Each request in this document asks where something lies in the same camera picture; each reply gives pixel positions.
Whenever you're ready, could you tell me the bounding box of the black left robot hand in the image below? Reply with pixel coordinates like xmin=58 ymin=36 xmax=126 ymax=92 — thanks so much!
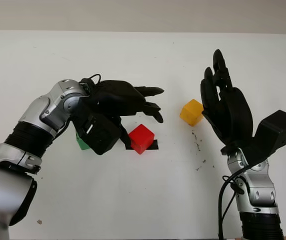
xmin=78 ymin=78 xmax=165 ymax=151

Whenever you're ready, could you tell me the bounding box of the yellow wooden block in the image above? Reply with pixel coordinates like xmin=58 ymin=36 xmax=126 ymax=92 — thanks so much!
xmin=179 ymin=98 xmax=205 ymax=128

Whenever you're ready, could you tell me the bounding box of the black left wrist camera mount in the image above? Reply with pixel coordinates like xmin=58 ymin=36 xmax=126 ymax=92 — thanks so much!
xmin=76 ymin=99 xmax=122 ymax=156

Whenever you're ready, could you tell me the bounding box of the black tape strip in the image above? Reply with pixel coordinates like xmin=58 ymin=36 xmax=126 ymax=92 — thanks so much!
xmin=125 ymin=139 xmax=160 ymax=152

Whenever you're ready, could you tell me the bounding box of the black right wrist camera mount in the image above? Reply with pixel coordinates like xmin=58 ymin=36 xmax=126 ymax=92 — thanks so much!
xmin=247 ymin=109 xmax=286 ymax=166

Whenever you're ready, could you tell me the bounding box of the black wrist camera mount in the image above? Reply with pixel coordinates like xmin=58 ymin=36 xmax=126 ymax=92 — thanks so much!
xmin=247 ymin=109 xmax=286 ymax=166
xmin=76 ymin=99 xmax=122 ymax=156

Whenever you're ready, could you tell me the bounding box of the green wooden block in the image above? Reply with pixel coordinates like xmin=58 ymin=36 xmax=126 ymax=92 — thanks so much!
xmin=75 ymin=129 xmax=93 ymax=152

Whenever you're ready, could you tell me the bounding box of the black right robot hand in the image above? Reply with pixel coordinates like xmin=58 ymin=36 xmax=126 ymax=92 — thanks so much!
xmin=200 ymin=48 xmax=255 ymax=154

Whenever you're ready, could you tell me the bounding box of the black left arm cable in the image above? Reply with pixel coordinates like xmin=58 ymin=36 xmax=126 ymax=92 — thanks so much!
xmin=81 ymin=72 xmax=103 ymax=88

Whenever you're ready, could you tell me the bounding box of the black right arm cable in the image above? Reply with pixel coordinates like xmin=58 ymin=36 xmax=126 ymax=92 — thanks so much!
xmin=217 ymin=164 xmax=249 ymax=240

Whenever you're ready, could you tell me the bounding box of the red wooden block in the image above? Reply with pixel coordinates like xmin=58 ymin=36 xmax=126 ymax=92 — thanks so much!
xmin=128 ymin=123 xmax=156 ymax=155

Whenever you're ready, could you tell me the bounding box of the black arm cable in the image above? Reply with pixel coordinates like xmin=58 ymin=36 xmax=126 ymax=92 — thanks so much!
xmin=217 ymin=164 xmax=249 ymax=240
xmin=81 ymin=72 xmax=103 ymax=88

